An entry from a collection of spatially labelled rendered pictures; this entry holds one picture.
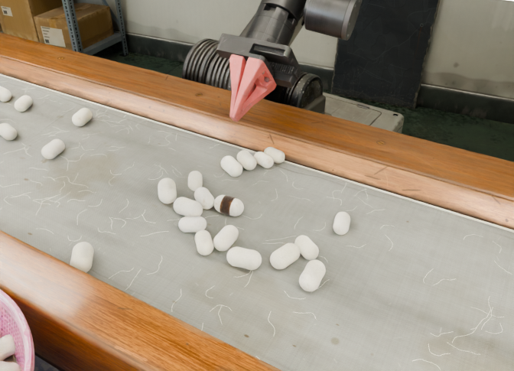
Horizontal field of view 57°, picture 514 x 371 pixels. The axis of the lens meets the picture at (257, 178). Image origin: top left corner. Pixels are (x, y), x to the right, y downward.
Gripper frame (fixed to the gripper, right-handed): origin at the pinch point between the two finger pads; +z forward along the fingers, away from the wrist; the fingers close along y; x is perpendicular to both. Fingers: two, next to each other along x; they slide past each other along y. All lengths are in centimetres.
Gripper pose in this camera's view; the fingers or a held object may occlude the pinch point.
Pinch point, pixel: (235, 113)
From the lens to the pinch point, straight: 62.1
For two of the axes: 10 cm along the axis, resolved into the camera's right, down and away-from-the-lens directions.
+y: 8.7, 2.9, -3.9
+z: -3.7, 9.1, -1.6
